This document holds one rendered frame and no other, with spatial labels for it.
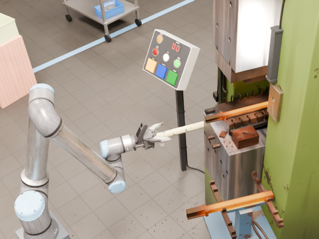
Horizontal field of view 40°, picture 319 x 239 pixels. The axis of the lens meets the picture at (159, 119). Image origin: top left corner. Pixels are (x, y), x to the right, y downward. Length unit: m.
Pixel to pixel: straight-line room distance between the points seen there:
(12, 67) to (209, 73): 1.93
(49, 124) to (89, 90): 2.48
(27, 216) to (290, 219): 1.38
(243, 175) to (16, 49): 2.65
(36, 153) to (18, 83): 2.29
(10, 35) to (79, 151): 2.40
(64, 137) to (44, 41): 3.50
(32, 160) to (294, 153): 1.29
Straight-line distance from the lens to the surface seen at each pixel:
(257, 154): 2.42
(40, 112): 1.99
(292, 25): 1.85
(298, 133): 2.02
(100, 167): 2.19
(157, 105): 4.11
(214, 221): 2.28
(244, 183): 2.55
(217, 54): 2.30
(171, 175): 3.47
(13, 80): 4.47
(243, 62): 2.11
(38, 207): 2.32
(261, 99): 2.57
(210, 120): 2.41
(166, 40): 2.77
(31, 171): 2.37
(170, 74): 2.72
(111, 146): 2.29
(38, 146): 2.24
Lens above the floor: 2.58
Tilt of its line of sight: 41 degrees down
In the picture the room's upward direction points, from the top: 6 degrees counter-clockwise
